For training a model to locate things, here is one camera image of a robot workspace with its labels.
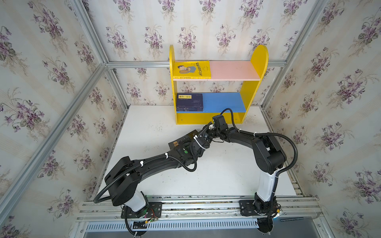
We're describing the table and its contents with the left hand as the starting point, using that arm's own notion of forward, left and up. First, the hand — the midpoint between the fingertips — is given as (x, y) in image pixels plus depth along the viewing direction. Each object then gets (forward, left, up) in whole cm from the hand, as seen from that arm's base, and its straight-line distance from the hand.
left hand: (190, 140), depth 83 cm
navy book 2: (+23, +1, +2) cm, 23 cm away
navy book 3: (+24, +1, +1) cm, 24 cm away
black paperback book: (+3, +11, -10) cm, 15 cm away
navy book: (+23, +1, +3) cm, 24 cm away
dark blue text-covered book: (+31, +1, +3) cm, 31 cm away
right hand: (+6, -2, -4) cm, 7 cm away
